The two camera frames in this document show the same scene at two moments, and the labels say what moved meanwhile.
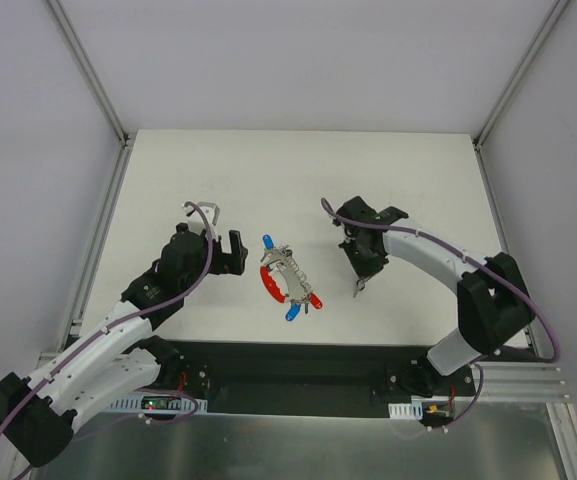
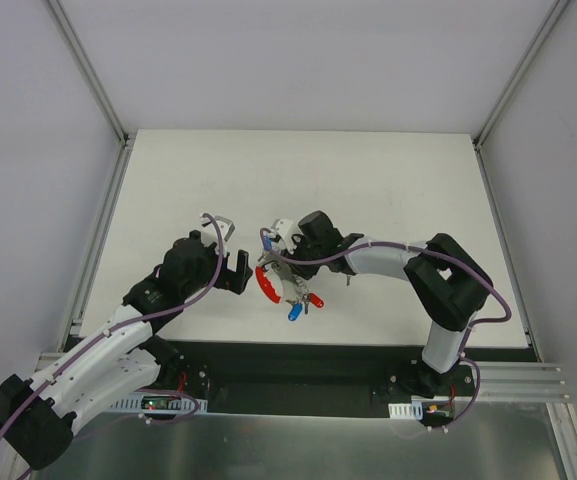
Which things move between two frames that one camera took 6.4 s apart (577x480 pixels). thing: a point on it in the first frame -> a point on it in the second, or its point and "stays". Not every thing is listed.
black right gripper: x=363 y=257 -> x=288 y=257
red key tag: x=314 y=300 stays
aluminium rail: x=521 y=381 stays
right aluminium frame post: x=525 y=67 stays
